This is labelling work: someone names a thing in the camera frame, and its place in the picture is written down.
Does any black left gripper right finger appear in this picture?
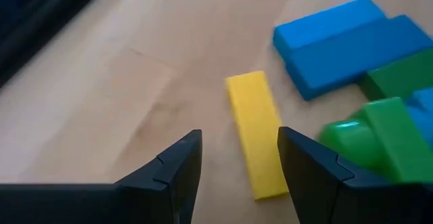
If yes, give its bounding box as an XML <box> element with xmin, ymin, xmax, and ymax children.
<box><xmin>277</xmin><ymin>126</ymin><xmax>433</xmax><ymax>224</ymax></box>

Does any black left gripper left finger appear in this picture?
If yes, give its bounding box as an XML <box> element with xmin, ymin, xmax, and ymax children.
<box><xmin>0</xmin><ymin>129</ymin><xmax>203</xmax><ymax>224</ymax></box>

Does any yellow block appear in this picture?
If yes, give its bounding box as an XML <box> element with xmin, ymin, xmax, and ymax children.
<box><xmin>225</xmin><ymin>70</ymin><xmax>290</xmax><ymax>202</ymax></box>

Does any large blue stud brick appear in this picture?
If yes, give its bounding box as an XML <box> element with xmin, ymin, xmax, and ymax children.
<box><xmin>404</xmin><ymin>87</ymin><xmax>433</xmax><ymax>150</ymax></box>

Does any green block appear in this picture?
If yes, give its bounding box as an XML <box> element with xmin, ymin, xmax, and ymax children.
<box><xmin>357</xmin><ymin>47</ymin><xmax>433</xmax><ymax>102</ymax></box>

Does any thick blue block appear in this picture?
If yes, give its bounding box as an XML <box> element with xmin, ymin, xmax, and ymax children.
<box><xmin>285</xmin><ymin>14</ymin><xmax>433</xmax><ymax>102</ymax></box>

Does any black metal table frame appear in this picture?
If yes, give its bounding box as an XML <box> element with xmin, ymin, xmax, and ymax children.
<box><xmin>0</xmin><ymin>0</ymin><xmax>114</xmax><ymax>88</ymax></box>

